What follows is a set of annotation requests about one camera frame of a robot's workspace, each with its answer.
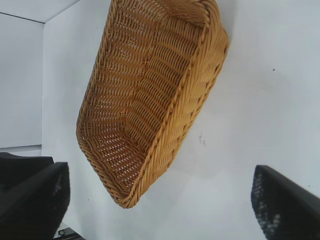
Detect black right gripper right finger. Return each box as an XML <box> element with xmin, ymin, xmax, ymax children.
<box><xmin>250</xmin><ymin>164</ymin><xmax>320</xmax><ymax>240</ymax></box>

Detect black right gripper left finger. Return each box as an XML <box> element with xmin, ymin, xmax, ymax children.
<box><xmin>0</xmin><ymin>161</ymin><xmax>71</xmax><ymax>240</ymax></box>

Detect tan woven wicker basket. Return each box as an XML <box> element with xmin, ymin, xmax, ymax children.
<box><xmin>75</xmin><ymin>0</ymin><xmax>230</xmax><ymax>210</ymax></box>

